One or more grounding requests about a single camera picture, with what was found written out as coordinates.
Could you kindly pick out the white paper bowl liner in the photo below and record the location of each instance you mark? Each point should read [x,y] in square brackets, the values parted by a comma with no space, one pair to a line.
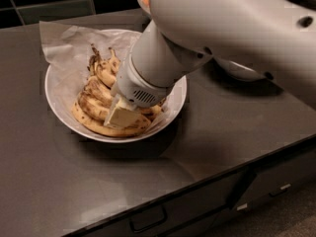
[67,49]

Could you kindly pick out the bottom front spotted banana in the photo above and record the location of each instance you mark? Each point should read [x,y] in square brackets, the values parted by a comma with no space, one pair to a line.
[97,126]

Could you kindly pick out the dark cabinet drawer front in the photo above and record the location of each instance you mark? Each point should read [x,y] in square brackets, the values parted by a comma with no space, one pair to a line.
[197,206]

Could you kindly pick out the right black drawer handle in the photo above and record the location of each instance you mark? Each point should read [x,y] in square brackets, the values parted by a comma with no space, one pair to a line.
[280,191]

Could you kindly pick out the black drawer handle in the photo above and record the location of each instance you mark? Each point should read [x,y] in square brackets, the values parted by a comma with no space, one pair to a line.
[280,191]
[147,219]

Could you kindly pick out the top curved spotted banana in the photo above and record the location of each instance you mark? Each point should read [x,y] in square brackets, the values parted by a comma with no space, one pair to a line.
[114,61]

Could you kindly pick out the white bowl with red fruit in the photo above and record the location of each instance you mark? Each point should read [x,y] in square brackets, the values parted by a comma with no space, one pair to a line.
[238,71]

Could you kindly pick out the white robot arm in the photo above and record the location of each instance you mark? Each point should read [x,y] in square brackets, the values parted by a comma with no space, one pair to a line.
[275,38]

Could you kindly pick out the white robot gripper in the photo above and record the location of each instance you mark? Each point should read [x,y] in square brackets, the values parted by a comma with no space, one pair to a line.
[135,85]

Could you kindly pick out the left black drawer handle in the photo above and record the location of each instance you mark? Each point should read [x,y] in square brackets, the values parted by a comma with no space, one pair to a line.
[147,219]

